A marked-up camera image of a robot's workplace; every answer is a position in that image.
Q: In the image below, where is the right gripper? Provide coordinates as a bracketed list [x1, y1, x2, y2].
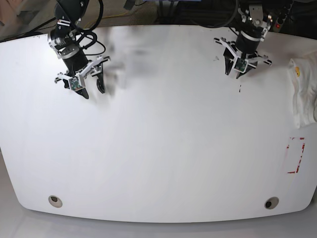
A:
[54, 56, 111, 99]

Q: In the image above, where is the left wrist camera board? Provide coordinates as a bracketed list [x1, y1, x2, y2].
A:
[233, 58, 249, 73]

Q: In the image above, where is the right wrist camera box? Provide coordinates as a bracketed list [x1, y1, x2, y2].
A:
[68, 77, 85, 92]

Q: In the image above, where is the power strip with red light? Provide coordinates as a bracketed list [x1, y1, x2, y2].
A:
[272, 4, 291, 32]

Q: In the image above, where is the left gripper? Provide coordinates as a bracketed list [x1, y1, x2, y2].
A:
[214, 37, 272, 79]

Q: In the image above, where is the white printed T-shirt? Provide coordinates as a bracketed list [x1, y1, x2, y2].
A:
[288, 52, 317, 128]

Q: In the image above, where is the table grommet hole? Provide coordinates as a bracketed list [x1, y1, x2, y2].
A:
[264, 197, 279, 210]
[48, 195, 62, 208]

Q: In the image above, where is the red tape rectangle marking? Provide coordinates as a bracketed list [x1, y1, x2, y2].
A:
[284, 137, 306, 174]

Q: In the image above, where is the right table grommet hole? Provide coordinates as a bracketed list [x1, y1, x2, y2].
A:
[264, 197, 279, 210]

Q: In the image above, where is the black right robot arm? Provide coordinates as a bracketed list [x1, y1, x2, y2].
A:
[48, 0, 110, 99]

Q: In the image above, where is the left table grommet hole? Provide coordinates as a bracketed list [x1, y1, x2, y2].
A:
[48, 195, 62, 208]

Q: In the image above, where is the yellow cable on floor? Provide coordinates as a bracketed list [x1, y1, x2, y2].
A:
[85, 9, 129, 30]

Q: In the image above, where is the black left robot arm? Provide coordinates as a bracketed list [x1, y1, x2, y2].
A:
[214, 3, 272, 78]

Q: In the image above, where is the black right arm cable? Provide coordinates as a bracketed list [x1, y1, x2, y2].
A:
[76, 0, 107, 57]

